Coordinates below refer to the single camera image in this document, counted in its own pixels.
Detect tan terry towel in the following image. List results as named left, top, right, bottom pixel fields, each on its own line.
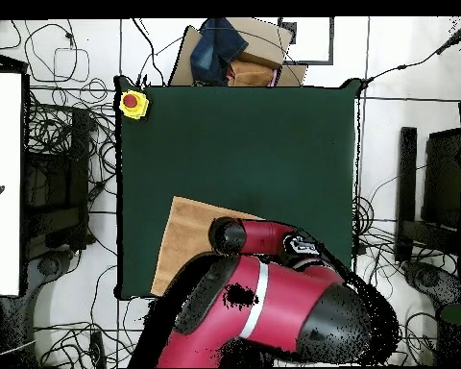
left=150, top=195, right=264, bottom=298

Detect black flat bar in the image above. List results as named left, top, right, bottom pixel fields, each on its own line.
left=394, top=126, right=418, bottom=264

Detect dark green tablecloth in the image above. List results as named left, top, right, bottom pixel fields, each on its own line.
left=113, top=75, right=364, bottom=303

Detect folded tan towel in box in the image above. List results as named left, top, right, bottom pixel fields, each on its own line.
left=227, top=60, right=276, bottom=87

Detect yellow red emergency stop button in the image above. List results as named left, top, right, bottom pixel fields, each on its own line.
left=118, top=89, right=150, bottom=120

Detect blue denim jeans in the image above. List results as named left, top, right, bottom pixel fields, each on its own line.
left=189, top=16, right=250, bottom=86

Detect black equipment stand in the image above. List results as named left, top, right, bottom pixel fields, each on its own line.
left=24, top=109, right=91, bottom=258

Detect brown cardboard box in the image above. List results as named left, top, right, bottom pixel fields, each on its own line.
left=168, top=16, right=308, bottom=87

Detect black stand leg with knob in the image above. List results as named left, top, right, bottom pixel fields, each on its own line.
left=401, top=259, right=461, bottom=308
left=7, top=249, right=76, bottom=347

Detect black box stand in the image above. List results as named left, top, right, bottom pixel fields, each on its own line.
left=420, top=128, right=461, bottom=255

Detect white rectangular board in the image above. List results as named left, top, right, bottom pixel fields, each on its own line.
left=0, top=72, right=23, bottom=296

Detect tangle of black cables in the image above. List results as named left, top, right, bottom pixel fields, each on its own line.
left=349, top=195, right=461, bottom=368

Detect black rectangular frame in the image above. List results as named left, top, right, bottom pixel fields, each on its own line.
left=278, top=16, right=335, bottom=65

